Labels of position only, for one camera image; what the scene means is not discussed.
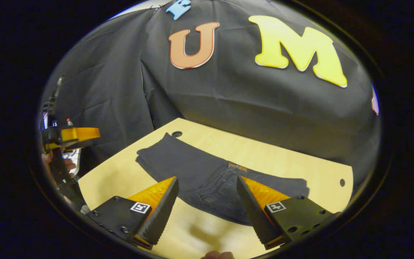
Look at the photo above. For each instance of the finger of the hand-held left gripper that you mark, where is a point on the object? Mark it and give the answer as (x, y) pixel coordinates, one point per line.
(81, 133)

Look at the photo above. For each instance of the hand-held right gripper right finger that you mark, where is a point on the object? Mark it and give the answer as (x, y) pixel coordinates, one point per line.
(255, 216)

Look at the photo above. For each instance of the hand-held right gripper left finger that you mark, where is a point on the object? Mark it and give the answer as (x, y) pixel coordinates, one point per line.
(162, 216)

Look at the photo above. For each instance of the dark grey jeans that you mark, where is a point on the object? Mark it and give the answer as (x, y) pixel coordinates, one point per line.
(199, 172)

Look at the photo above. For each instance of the black backdrop cloth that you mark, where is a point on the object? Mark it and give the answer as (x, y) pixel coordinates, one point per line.
(246, 100)

